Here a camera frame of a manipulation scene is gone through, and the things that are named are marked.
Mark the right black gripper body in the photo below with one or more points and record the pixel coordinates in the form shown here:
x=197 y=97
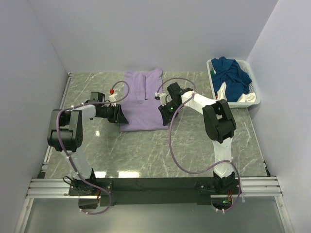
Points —
x=165 y=112

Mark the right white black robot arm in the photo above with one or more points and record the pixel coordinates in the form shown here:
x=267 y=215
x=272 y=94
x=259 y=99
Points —
x=218 y=121

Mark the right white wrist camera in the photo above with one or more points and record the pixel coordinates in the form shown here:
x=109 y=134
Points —
x=161 y=97

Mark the purple t shirt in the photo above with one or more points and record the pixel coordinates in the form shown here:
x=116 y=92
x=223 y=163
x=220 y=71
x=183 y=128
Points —
x=140 y=107

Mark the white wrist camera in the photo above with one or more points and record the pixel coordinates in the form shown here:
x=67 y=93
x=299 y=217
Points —
x=114 y=97
x=161 y=97

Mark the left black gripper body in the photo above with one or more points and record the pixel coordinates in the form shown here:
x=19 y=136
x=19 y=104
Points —
x=117 y=114

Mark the white cloth in basket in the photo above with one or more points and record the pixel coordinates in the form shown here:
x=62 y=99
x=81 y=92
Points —
x=251 y=97

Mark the blue t shirt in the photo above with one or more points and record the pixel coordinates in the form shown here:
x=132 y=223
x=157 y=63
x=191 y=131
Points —
x=228 y=71

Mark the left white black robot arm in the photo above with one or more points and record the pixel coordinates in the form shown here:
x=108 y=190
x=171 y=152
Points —
x=65 y=133

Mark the aluminium rail frame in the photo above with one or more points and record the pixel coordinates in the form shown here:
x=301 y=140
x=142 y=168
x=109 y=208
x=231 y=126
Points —
x=113 y=154

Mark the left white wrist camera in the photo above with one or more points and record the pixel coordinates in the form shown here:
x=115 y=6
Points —
x=114 y=97

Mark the black base beam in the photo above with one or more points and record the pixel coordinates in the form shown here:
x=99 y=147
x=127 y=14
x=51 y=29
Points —
x=125 y=191

